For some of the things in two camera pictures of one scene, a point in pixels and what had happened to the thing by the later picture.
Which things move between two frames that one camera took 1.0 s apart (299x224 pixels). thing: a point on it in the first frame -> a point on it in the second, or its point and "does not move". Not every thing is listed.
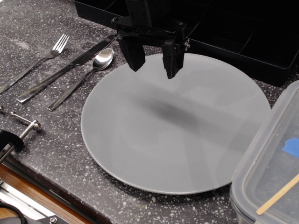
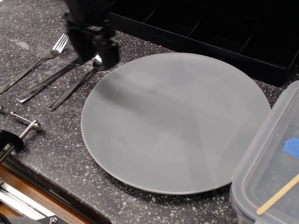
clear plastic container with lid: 265,189 does not move
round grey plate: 183,135 does not move
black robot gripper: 138,24 -> 87,20
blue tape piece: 292,146 does not move
